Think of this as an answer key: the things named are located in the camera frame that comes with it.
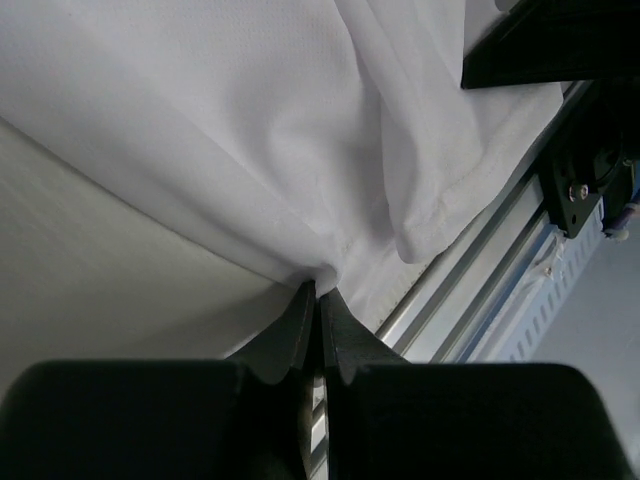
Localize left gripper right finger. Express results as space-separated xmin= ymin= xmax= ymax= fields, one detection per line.
xmin=319 ymin=289 xmax=409 ymax=385

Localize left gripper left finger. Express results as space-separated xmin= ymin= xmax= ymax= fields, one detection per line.
xmin=227 ymin=281 xmax=316 ymax=385

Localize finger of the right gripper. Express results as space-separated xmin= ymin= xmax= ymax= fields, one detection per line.
xmin=461 ymin=1 xmax=639 ymax=90

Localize white t shirt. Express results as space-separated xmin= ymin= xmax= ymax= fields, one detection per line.
xmin=1 ymin=1 xmax=563 ymax=324

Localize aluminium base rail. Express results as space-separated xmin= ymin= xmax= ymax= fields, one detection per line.
xmin=376 ymin=81 xmax=590 ymax=362

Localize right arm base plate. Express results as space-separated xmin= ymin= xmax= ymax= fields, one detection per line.
xmin=536 ymin=78 xmax=639 ymax=239

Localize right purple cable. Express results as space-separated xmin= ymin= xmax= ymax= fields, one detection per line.
xmin=602 ymin=199 xmax=640 ymax=244

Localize white slotted cable duct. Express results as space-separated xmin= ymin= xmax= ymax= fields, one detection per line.
xmin=500 ymin=218 xmax=604 ymax=362

